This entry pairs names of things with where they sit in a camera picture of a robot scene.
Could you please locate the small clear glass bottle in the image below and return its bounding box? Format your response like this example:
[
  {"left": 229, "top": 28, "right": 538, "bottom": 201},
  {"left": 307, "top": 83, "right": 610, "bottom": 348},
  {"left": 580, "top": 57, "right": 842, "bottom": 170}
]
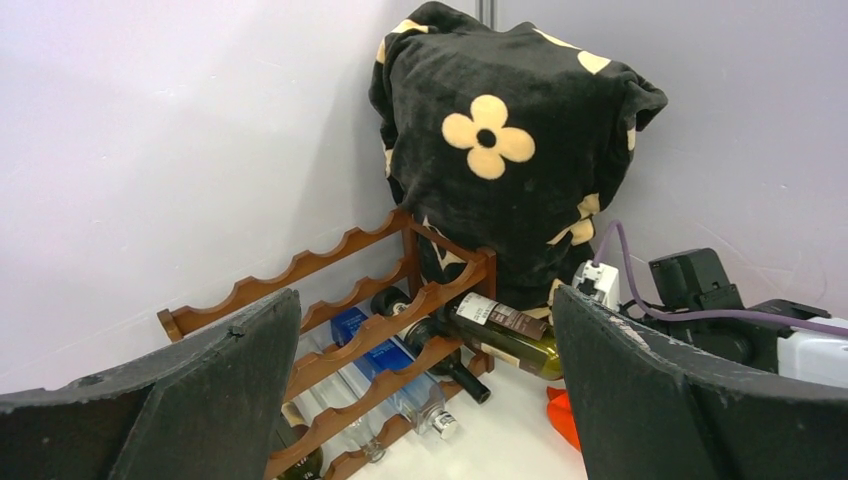
[{"left": 294, "top": 337, "right": 389, "bottom": 465}]

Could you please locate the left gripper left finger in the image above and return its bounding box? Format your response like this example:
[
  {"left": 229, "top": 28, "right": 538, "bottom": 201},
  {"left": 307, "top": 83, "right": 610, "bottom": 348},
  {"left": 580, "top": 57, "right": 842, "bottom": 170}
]
[{"left": 1, "top": 289, "right": 301, "bottom": 479}]

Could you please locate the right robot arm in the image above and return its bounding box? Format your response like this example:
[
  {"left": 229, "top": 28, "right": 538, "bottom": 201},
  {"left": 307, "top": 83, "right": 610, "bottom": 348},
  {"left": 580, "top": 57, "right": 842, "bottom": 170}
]
[{"left": 635, "top": 248, "right": 847, "bottom": 387}]

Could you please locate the green wine bottle white label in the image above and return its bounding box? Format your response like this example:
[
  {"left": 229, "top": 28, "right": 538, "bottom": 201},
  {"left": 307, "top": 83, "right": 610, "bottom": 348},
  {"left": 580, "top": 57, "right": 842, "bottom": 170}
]
[{"left": 370, "top": 286, "right": 491, "bottom": 404}]

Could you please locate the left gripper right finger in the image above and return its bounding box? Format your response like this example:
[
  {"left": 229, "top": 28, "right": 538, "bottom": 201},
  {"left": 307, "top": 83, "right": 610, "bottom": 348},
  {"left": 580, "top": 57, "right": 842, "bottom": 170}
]
[{"left": 553, "top": 286, "right": 847, "bottom": 479}]

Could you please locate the black floral blanket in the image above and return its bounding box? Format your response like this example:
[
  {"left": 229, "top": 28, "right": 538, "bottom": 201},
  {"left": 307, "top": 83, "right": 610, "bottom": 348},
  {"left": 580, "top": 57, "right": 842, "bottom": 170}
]
[{"left": 368, "top": 1, "right": 668, "bottom": 318}]

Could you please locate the orange cloth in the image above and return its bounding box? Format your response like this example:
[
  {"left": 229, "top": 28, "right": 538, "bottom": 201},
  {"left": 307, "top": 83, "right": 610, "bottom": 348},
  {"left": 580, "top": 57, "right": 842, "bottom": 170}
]
[{"left": 546, "top": 387, "right": 582, "bottom": 452}]

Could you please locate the brown wooden wine rack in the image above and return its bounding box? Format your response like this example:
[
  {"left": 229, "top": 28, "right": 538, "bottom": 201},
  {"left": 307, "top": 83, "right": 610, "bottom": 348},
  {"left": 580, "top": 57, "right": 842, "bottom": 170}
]
[{"left": 157, "top": 209, "right": 496, "bottom": 479}]

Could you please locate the blue square bottle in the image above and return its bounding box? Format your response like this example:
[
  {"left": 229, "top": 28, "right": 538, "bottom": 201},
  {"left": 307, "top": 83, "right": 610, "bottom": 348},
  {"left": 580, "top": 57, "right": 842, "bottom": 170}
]
[{"left": 330, "top": 307, "right": 459, "bottom": 440}]

